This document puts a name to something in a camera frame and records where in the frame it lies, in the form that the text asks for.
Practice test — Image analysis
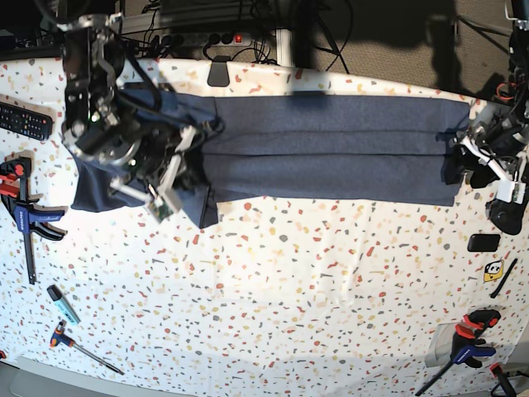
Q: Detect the black game controller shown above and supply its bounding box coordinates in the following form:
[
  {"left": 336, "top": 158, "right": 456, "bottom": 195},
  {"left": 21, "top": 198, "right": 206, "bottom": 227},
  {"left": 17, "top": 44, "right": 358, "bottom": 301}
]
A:
[{"left": 486, "top": 199, "right": 527, "bottom": 236}]

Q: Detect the orange blue T-handle screwdriver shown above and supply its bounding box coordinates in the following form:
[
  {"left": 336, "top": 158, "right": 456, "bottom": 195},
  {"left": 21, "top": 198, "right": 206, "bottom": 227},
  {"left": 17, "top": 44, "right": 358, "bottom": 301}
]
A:
[{"left": 50, "top": 320, "right": 124, "bottom": 375}]

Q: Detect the teal highlighter marker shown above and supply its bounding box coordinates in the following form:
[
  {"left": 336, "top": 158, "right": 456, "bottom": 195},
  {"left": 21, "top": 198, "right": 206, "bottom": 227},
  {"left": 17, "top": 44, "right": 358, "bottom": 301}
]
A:
[{"left": 46, "top": 285, "right": 80, "bottom": 325}]

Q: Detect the black table clip mount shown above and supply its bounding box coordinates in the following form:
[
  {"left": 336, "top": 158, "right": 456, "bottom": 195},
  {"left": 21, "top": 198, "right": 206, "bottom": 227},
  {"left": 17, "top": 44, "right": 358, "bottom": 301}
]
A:
[{"left": 207, "top": 55, "right": 231, "bottom": 88}]

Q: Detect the black phone-like case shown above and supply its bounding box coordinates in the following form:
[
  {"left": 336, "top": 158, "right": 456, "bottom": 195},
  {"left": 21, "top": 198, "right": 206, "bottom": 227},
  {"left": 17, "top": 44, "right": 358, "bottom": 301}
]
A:
[{"left": 467, "top": 234, "right": 501, "bottom": 252}]

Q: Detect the small blue red bar clamp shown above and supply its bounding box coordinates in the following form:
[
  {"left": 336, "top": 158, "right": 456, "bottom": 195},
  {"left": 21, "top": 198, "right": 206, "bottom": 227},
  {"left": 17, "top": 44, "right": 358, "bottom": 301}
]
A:
[{"left": 415, "top": 309, "right": 501, "bottom": 396}]

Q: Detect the red clamp at table edge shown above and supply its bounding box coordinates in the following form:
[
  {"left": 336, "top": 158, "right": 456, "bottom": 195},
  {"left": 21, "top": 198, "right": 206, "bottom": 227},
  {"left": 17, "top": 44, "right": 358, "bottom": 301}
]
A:
[{"left": 490, "top": 363, "right": 517, "bottom": 397}]

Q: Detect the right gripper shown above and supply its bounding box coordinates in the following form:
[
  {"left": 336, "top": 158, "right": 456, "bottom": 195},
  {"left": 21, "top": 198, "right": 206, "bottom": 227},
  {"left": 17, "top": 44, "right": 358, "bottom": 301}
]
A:
[{"left": 70, "top": 122, "right": 209, "bottom": 222}]

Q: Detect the black thin stick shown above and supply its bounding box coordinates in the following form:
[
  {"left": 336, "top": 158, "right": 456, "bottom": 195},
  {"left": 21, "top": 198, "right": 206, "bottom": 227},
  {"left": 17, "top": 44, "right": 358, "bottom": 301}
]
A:
[{"left": 490, "top": 258, "right": 518, "bottom": 299}]

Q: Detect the large blue red bar clamp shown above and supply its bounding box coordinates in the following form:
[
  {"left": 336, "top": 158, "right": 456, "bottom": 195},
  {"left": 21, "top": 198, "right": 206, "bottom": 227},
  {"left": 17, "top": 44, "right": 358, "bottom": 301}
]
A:
[{"left": 1, "top": 156, "right": 66, "bottom": 285}]

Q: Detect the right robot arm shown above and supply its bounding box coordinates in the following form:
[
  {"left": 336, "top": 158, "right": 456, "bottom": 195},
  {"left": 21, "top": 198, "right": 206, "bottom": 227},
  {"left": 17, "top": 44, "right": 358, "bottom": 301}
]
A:
[{"left": 59, "top": 13, "right": 207, "bottom": 222}]

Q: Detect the black TV remote control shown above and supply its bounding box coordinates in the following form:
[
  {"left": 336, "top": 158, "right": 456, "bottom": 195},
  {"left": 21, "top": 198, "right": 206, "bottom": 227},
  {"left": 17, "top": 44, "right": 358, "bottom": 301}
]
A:
[{"left": 1, "top": 94, "right": 54, "bottom": 141}]

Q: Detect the yellow cartoon sticker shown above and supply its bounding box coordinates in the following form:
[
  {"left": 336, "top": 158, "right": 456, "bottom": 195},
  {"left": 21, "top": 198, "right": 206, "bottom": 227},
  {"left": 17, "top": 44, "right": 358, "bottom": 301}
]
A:
[{"left": 484, "top": 259, "right": 504, "bottom": 283}]

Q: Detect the white power strip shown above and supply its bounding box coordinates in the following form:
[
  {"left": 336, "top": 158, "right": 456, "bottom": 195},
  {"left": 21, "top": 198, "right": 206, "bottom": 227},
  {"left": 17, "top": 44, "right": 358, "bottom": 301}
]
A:
[{"left": 157, "top": 31, "right": 254, "bottom": 47}]

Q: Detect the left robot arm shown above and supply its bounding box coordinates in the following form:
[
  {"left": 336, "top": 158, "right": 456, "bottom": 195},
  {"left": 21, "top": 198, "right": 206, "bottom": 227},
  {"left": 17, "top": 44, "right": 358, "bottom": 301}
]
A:
[{"left": 442, "top": 1, "right": 528, "bottom": 204}]

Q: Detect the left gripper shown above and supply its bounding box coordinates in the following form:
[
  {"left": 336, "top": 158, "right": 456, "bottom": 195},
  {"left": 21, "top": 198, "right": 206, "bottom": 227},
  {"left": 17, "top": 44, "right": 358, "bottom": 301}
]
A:
[{"left": 441, "top": 116, "right": 528, "bottom": 203}]

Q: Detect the blue-grey T-shirt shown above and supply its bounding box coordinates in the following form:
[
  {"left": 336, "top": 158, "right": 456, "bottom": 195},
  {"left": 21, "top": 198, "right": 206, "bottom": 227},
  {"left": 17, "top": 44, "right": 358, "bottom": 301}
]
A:
[{"left": 70, "top": 82, "right": 471, "bottom": 229}]

